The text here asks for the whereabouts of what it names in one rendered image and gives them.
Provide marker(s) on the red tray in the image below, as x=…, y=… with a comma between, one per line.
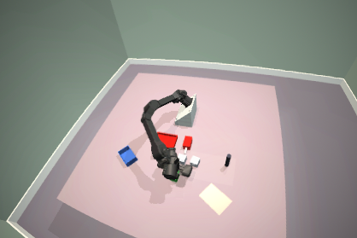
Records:
x=169, y=140

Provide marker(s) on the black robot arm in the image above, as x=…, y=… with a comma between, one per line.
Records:
x=158, y=148

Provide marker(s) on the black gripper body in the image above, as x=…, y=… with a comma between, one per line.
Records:
x=186, y=169

